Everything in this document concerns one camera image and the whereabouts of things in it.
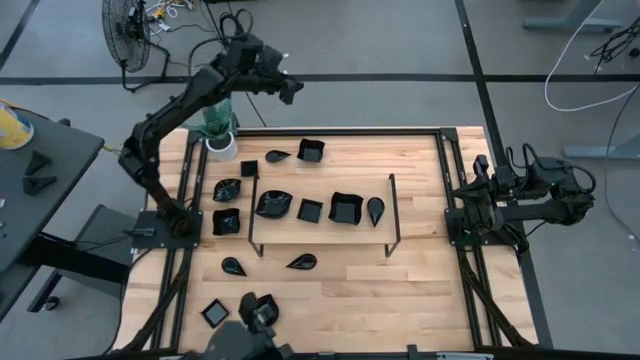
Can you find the coiled black cable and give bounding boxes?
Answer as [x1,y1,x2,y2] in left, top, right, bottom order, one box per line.
[218,12,248,39]

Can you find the yellow and blue round object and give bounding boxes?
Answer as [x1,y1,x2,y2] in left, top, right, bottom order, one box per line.
[0,102,35,151]

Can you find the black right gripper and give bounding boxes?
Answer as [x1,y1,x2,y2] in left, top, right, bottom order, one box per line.
[451,154,501,229]

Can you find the snake plant in white pot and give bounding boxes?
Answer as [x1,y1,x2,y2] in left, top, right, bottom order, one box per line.
[182,97,240,162]

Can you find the long black cable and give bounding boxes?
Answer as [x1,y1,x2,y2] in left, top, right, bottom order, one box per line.
[244,92,269,129]

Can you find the black standing fan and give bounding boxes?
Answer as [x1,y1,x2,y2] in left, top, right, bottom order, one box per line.
[101,0,171,94]

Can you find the black side table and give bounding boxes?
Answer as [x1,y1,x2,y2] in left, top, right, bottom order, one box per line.
[0,107,136,321]

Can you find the cable clutter with power strip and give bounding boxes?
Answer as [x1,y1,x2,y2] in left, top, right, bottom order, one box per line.
[144,0,197,32]

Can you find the long white cable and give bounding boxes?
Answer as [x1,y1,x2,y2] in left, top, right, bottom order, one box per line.
[543,0,640,114]

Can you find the black aluminium table frame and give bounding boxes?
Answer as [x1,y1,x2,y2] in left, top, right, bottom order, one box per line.
[119,125,541,360]

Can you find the wooden riser shelf black legs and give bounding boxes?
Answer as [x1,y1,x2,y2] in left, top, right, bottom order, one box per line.
[247,172,403,259]

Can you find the tangled black cables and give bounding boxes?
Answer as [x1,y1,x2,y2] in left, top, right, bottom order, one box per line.
[589,17,640,66]

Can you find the black triangular part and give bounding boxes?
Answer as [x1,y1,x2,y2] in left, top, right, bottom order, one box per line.
[22,175,58,197]
[24,151,53,176]

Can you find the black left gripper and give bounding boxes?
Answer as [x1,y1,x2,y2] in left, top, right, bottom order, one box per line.
[247,44,305,106]

